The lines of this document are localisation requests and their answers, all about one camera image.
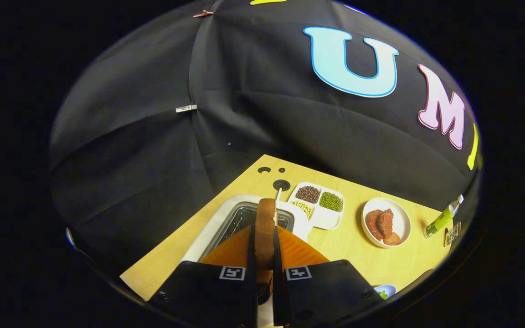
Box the brown cooked meat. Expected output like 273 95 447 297
365 209 394 241

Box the metal wire basket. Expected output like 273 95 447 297
443 222 463 247

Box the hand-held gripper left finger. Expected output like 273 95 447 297
149 225 258 328

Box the pile of dark red beans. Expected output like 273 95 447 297
295 185 321 204

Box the pile of pale yellow beans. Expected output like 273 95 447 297
291 200 314 220

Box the green label plastic bottle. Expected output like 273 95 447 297
423 195 464 239

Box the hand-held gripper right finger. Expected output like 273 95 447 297
273 225 384 328

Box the black backdrop cloth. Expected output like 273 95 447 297
48 0 484 292

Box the toasted bread slice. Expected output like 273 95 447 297
254 198 278 285

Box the white divided tray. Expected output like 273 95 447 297
287 182 345 231

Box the white round plate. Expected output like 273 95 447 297
361 197 412 249

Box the white toaster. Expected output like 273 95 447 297
181 195 312 326

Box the pile of green beans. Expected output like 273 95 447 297
319 192 342 212

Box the blue round plate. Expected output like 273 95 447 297
373 285 396 300

